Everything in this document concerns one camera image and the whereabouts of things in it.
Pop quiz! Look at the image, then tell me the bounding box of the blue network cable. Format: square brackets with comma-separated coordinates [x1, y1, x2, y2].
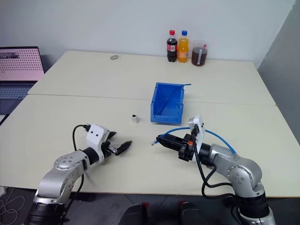
[150, 126, 238, 155]

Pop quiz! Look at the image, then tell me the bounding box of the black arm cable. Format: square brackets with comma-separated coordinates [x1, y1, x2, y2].
[191, 128, 242, 225]
[61, 124, 92, 225]

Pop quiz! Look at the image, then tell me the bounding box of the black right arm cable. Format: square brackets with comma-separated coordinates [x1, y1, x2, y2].
[191, 128, 242, 225]

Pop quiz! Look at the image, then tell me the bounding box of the dark rounded shape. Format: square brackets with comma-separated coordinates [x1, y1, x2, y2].
[179, 201, 207, 225]
[122, 202, 148, 225]

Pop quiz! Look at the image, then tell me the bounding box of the open laptop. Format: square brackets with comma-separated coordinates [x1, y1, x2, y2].
[0, 46, 45, 118]

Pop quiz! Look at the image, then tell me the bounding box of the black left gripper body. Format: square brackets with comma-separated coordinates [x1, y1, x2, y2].
[102, 140, 118, 160]

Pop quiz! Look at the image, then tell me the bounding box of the blue plastic bin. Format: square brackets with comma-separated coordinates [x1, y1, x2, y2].
[150, 82, 186, 124]

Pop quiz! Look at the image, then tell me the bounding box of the white floor cable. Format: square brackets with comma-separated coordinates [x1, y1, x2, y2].
[0, 187, 25, 225]

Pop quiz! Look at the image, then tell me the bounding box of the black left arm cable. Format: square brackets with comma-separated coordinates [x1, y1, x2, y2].
[61, 124, 92, 225]

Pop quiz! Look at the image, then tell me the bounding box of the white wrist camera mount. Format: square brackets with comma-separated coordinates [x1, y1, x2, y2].
[85, 124, 110, 164]
[187, 114, 207, 165]

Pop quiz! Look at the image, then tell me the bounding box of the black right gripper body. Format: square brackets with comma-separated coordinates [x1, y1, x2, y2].
[178, 134, 195, 163]

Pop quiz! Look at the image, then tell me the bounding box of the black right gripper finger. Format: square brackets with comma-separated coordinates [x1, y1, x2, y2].
[159, 140, 185, 151]
[156, 135, 186, 143]

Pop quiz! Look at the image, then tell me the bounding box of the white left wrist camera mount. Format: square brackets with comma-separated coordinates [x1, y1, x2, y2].
[85, 124, 110, 164]

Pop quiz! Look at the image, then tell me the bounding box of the cola bottle red cap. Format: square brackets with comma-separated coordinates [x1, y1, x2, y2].
[166, 30, 178, 63]

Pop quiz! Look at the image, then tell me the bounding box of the measuring cup with dark liquid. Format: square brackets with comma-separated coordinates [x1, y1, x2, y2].
[191, 39, 210, 67]

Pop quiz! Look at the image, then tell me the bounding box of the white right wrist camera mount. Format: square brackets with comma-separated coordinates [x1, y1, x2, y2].
[187, 114, 207, 165]

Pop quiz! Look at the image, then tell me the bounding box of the orange soda bottle blue cap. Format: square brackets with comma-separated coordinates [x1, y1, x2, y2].
[177, 30, 189, 63]

